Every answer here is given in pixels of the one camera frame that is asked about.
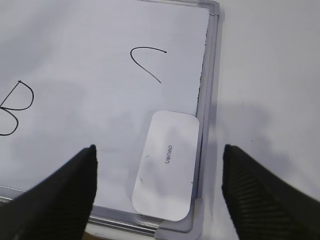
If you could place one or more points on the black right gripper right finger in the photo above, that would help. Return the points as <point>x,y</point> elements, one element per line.
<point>261,205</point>

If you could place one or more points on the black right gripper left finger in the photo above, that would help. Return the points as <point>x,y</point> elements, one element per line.
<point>59,207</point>

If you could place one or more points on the white rectangular whiteboard eraser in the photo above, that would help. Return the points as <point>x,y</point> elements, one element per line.
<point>164,181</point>

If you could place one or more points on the white whiteboard with aluminium frame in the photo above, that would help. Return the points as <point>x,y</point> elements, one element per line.
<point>75,73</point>

